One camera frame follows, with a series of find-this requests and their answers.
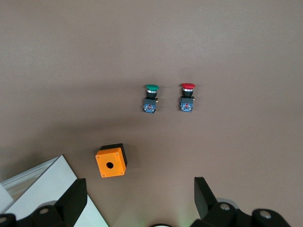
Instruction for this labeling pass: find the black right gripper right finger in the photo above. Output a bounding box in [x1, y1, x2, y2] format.
[194, 176, 292, 227]

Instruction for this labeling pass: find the red mushroom push button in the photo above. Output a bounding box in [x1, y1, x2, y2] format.
[178, 82, 196, 113]

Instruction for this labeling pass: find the brown table mat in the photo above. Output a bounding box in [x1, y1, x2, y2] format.
[0, 0, 303, 227]

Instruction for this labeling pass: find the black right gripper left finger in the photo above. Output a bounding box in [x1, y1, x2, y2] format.
[0, 177, 88, 227]

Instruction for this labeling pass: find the orange button enclosure box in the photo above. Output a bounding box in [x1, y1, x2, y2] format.
[95, 143, 128, 178]

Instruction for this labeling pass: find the green mushroom push button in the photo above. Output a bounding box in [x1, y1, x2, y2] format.
[143, 84, 160, 114]

